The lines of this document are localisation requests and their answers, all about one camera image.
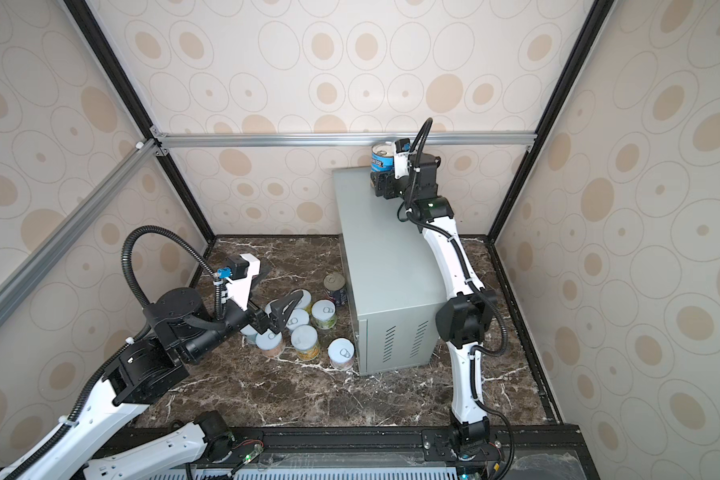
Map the white lid can rear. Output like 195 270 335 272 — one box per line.
296 289 313 313

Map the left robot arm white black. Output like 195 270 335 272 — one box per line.
0 287 303 479

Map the black corner frame post right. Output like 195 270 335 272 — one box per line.
488 0 615 240

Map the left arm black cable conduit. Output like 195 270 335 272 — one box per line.
2 224 224 480

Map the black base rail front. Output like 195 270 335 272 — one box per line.
153 425 599 479

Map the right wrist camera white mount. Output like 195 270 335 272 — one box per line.
393 138 411 180

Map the white lid can left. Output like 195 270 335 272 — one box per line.
240 325 258 345

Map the yellow label can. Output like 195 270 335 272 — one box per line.
291 325 320 362

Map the teal label can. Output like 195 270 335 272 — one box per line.
286 308 310 332

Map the diagonal aluminium rail left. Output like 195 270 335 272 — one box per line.
0 139 158 328

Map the black corner frame post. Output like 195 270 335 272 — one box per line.
488 0 615 240
61 0 216 244

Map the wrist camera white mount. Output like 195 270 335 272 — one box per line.
393 138 411 180
216 253 261 311

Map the dark blue red soup can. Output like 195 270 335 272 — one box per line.
323 272 348 307

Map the pink label can front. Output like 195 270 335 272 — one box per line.
328 338 355 371

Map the white lid can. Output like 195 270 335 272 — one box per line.
240 325 258 345
296 289 313 313

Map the blue progresso soup can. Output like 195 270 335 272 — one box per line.
370 142 396 173

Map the peach label can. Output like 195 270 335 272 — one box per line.
255 331 284 358

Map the black corner frame post left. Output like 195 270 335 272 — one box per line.
61 0 216 244

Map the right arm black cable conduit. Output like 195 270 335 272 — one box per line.
395 117 516 480

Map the grey metal cabinet box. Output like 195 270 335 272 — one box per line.
332 168 446 375

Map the green label can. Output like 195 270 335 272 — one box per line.
311 299 337 330

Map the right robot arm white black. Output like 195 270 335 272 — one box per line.
370 152 494 459

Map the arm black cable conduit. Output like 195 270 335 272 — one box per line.
395 117 516 480
2 224 224 480

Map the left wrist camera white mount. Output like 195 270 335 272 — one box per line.
216 253 261 311

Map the horizontal aluminium rail back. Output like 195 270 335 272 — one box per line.
156 131 537 149

